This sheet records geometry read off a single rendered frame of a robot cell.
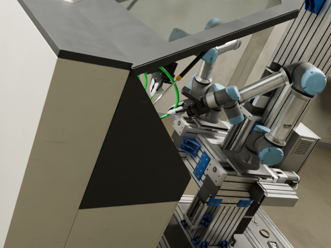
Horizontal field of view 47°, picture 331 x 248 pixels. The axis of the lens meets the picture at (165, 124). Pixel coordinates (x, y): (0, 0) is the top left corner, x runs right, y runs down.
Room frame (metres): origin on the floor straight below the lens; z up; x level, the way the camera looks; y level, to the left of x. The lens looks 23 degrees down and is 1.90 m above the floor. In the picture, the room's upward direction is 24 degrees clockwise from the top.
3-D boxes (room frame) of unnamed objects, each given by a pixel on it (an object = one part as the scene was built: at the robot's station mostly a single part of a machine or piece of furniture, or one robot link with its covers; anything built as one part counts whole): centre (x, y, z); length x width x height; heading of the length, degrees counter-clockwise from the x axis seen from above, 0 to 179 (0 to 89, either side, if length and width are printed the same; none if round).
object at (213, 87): (2.40, -0.24, 1.20); 0.13 x 0.12 x 0.14; 68
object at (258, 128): (1.98, -0.52, 1.20); 0.13 x 0.12 x 0.14; 14
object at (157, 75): (1.86, 0.11, 1.37); 0.09 x 0.08 x 0.12; 132
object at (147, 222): (1.78, 0.21, 0.39); 0.70 x 0.58 x 0.79; 42
